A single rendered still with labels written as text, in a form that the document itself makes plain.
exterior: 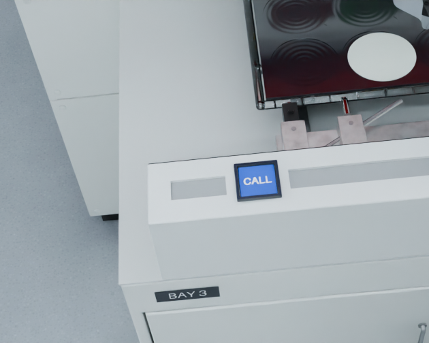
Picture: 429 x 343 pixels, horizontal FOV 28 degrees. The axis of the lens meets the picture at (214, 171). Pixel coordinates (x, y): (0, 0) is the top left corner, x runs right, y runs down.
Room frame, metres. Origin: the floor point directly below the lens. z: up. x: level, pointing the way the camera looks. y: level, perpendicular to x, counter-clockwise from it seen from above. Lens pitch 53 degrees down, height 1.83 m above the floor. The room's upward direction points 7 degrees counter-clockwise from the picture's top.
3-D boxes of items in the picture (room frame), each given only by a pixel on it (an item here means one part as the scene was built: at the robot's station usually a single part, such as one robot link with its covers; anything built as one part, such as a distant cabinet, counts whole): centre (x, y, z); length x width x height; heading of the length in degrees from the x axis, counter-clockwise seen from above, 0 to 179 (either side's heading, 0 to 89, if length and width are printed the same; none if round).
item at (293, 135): (0.72, -0.12, 0.89); 0.08 x 0.03 x 0.03; 178
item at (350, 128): (0.72, -0.20, 0.89); 0.08 x 0.03 x 0.03; 178
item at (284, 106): (0.78, -0.12, 0.90); 0.04 x 0.02 x 0.03; 178
